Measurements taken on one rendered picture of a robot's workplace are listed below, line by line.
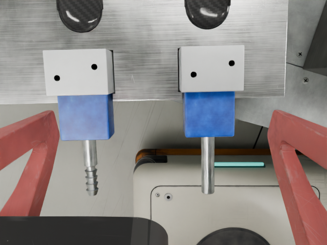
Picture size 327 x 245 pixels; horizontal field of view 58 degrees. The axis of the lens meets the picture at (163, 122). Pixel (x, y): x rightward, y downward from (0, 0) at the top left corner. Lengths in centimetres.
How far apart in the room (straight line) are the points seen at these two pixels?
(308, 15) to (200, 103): 16
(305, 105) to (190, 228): 68
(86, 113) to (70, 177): 99
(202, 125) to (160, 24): 9
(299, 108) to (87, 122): 22
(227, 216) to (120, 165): 46
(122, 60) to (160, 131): 88
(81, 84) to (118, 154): 94
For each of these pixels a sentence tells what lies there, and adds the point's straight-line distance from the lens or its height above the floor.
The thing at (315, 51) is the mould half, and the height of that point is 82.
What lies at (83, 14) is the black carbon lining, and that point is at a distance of 28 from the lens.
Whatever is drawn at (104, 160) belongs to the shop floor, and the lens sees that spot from 119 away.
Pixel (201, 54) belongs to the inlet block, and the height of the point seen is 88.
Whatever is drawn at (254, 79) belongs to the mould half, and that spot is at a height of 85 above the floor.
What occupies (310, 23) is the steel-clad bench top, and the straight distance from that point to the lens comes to 36.
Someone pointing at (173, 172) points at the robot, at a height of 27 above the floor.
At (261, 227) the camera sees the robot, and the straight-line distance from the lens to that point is 100.
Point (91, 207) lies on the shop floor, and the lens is 127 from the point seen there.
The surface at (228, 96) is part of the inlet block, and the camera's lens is 26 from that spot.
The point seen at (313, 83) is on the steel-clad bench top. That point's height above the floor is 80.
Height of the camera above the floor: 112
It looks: 81 degrees down
